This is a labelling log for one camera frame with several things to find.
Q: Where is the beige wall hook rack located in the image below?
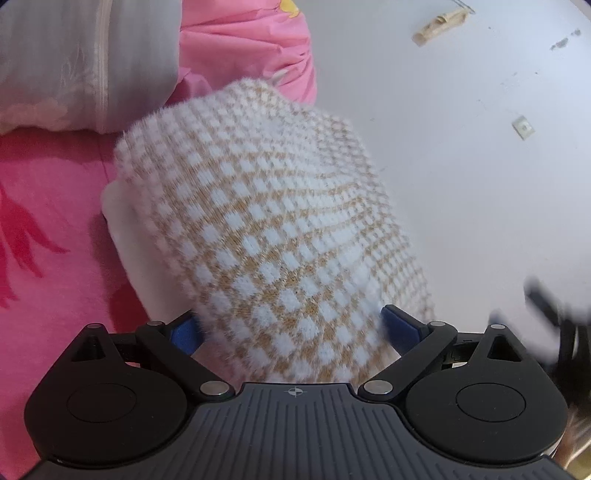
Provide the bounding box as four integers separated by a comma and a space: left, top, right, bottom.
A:
412, 0, 477, 48

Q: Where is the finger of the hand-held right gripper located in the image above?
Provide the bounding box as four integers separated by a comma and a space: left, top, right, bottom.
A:
524, 276, 572, 329

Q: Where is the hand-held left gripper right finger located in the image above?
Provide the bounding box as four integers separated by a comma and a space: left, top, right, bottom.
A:
358, 304, 526, 401

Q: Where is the pink grey leaf-print quilt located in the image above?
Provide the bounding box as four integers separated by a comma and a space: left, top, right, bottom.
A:
0, 0, 319, 136

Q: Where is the beige white houndstooth coat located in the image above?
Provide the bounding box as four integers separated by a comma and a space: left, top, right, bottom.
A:
100, 78, 438, 385

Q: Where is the pink floral bed sheet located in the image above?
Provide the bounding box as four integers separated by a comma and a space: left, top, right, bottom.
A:
0, 129, 155, 476

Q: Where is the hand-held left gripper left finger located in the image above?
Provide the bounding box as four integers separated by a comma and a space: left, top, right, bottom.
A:
68, 310, 235, 401

